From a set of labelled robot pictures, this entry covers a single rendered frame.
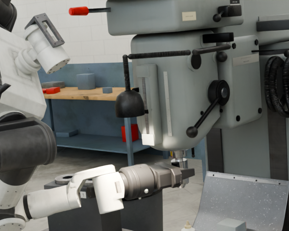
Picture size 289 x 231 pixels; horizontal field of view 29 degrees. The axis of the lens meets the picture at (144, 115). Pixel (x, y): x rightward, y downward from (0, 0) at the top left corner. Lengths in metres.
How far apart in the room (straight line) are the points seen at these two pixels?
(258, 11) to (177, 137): 0.50
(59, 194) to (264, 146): 0.72
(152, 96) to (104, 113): 6.21
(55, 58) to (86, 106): 6.57
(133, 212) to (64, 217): 1.60
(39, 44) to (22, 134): 0.23
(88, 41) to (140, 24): 6.27
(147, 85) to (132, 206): 2.07
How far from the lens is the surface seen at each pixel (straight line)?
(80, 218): 1.87
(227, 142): 1.93
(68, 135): 7.71
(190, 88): 1.46
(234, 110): 1.60
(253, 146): 1.89
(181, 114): 1.46
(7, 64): 1.35
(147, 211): 3.51
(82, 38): 7.79
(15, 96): 1.30
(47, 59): 1.32
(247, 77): 1.66
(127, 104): 1.34
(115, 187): 1.47
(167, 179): 1.53
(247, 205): 1.90
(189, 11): 1.41
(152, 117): 1.45
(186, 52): 1.33
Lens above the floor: 1.65
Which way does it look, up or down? 9 degrees down
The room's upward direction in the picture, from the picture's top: 5 degrees counter-clockwise
